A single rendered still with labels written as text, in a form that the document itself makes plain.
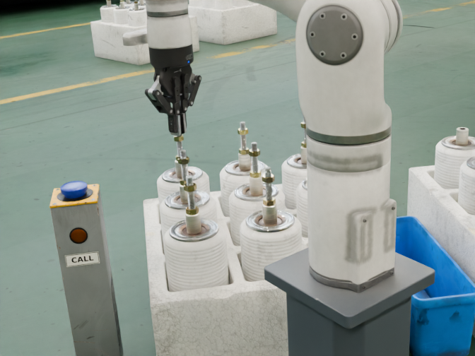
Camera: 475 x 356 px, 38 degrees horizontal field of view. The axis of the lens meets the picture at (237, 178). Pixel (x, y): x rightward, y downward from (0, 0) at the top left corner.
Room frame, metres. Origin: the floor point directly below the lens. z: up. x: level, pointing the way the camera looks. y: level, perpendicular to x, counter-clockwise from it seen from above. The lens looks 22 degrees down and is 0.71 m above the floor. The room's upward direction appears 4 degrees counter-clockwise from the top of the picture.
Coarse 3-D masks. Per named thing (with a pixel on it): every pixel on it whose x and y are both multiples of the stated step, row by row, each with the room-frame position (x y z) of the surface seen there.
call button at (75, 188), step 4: (64, 184) 0.97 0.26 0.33; (68, 184) 0.97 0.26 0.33; (72, 184) 0.96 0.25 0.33; (76, 184) 0.96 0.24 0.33; (80, 184) 0.96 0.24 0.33; (84, 184) 0.96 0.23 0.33; (60, 188) 0.96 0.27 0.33; (64, 188) 0.95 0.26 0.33; (68, 188) 0.95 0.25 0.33; (72, 188) 0.95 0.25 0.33; (76, 188) 0.95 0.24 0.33; (80, 188) 0.95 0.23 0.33; (84, 188) 0.95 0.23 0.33; (64, 192) 0.95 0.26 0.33; (68, 192) 0.94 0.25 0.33; (72, 192) 0.94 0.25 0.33; (76, 192) 0.94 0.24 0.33; (80, 192) 0.95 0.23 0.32; (84, 192) 0.96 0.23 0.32; (68, 196) 0.95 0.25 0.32; (72, 196) 0.95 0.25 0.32; (76, 196) 0.95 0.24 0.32; (80, 196) 0.95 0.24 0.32
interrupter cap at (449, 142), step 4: (448, 136) 1.29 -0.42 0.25; (452, 136) 1.29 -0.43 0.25; (468, 136) 1.28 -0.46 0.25; (444, 140) 1.27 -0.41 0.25; (448, 140) 1.27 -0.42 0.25; (452, 140) 1.27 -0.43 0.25; (468, 140) 1.26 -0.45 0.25; (472, 140) 1.26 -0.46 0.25; (444, 144) 1.25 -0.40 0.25; (448, 144) 1.25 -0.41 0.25; (452, 144) 1.25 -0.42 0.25; (456, 144) 1.25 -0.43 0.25; (468, 144) 1.25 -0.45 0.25; (472, 144) 1.24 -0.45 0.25; (452, 148) 1.23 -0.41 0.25; (456, 148) 1.22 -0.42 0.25; (460, 148) 1.22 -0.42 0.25; (464, 148) 1.22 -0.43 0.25; (468, 148) 1.22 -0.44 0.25; (472, 148) 1.22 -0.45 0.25
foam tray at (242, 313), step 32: (160, 224) 1.22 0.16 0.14; (224, 224) 1.11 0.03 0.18; (160, 256) 1.00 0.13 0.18; (160, 288) 0.90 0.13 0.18; (224, 288) 0.89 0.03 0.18; (256, 288) 0.88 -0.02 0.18; (160, 320) 0.86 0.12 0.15; (192, 320) 0.86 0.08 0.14; (224, 320) 0.87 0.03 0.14; (256, 320) 0.88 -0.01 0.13; (160, 352) 0.86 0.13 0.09; (192, 352) 0.86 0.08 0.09; (224, 352) 0.87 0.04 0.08; (256, 352) 0.88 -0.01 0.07
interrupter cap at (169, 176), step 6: (174, 168) 1.21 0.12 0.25; (192, 168) 1.20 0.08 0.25; (198, 168) 1.20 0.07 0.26; (162, 174) 1.18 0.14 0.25; (168, 174) 1.18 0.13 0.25; (174, 174) 1.18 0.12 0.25; (192, 174) 1.17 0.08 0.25; (198, 174) 1.17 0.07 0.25; (168, 180) 1.15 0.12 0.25; (174, 180) 1.15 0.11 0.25
